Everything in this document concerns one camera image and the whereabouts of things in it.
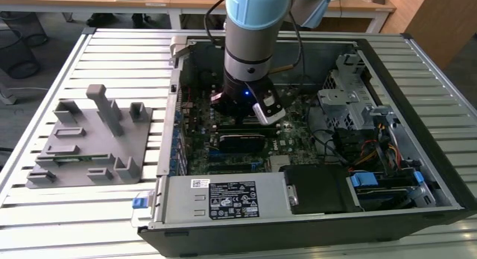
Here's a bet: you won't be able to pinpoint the white stand foot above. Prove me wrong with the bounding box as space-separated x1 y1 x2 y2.
0 69 19 105

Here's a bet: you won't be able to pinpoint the black graphics card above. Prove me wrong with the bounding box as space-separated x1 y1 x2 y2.
218 132 268 154

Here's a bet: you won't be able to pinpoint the black open PC case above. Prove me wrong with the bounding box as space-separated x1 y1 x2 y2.
130 32 477 259

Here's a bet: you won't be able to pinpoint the green RAM stick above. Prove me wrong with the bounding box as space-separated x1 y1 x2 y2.
55 154 112 162

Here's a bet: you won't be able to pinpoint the hard disk in blue carrier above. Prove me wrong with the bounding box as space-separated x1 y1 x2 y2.
348 171 416 212

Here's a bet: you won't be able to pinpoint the wooden cabinet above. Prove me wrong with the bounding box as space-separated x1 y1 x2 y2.
380 0 477 70

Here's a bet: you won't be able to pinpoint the black wire waste bin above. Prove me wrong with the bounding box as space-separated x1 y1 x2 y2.
0 12 50 80

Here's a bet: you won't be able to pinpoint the grey plastic parts rack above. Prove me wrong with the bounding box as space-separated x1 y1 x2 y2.
26 84 154 190

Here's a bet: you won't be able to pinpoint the seated person dark legs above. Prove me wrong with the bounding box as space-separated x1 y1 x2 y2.
86 12 152 28

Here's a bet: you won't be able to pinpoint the green motherboard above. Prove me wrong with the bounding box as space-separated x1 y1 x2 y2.
176 84 325 178

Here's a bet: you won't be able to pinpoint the silver metal drive cage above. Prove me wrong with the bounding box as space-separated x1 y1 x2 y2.
317 52 379 131

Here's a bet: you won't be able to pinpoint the black RAM slot row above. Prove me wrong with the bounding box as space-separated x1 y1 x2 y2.
216 123 280 137

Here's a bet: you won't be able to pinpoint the black camera cable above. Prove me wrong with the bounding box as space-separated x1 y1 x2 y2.
205 0 229 49
271 12 308 74

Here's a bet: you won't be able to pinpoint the silver power supply unit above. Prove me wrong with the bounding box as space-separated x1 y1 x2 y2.
148 171 296 231

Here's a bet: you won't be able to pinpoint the coloured power wire bundle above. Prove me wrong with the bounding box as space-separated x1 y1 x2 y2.
351 124 407 170

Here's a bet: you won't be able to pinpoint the silver finned heatsink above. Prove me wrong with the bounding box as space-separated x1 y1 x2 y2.
269 155 292 172

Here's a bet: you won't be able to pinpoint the wooden desk white legs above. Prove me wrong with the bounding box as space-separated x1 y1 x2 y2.
0 0 399 33

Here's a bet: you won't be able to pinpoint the blue case latch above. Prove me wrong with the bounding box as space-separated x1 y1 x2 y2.
133 196 152 210

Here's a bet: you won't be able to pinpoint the black expansion slot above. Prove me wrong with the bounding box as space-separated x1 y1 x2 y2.
208 163 260 172

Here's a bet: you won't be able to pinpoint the grey case latch handle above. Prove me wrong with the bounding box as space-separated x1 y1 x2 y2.
170 35 198 68

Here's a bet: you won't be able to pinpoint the black cable bundle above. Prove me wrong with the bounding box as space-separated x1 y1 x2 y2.
308 127 361 167

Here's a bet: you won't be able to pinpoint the white wrist camera black faceplate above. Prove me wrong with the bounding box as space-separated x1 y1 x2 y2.
252 88 287 126

